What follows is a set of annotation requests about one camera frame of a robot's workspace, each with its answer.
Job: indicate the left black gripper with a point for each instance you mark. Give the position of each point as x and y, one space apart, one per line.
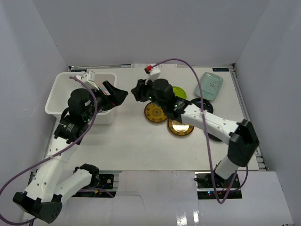
106 98

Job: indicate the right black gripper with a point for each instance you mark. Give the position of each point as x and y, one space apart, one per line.
139 91

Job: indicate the woven bamboo round tray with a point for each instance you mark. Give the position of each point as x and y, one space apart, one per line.
105 91

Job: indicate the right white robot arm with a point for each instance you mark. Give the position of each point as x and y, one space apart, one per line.
240 137

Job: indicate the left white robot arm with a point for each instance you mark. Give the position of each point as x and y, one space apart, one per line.
44 196

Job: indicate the white plastic bin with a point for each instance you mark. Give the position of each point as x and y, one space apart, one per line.
63 86

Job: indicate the yellow patterned plate dark rim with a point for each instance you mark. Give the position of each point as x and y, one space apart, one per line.
154 114

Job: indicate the lime green round plate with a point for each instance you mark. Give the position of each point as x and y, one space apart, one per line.
179 92

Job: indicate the gold centre plate dark rim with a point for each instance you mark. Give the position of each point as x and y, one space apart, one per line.
179 129

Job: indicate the black round plate upper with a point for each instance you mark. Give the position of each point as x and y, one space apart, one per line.
206 104

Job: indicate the black round plate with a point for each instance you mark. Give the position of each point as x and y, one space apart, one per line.
206 104
214 138

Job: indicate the pale green rectangular dish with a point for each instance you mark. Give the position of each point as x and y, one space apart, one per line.
211 85

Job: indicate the dark label sticker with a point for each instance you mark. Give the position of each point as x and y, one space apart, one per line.
220 69

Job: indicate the black round plate lower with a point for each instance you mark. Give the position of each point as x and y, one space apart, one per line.
214 138

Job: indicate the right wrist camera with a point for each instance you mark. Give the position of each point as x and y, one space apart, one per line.
153 73

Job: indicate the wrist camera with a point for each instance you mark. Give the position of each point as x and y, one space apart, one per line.
153 73
88 78

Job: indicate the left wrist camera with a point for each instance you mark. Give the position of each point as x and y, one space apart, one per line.
88 78

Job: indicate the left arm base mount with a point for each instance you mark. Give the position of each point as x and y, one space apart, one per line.
104 187

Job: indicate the aluminium frame rail right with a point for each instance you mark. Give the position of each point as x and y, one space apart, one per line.
257 153

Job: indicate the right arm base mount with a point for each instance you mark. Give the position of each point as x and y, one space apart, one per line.
205 189

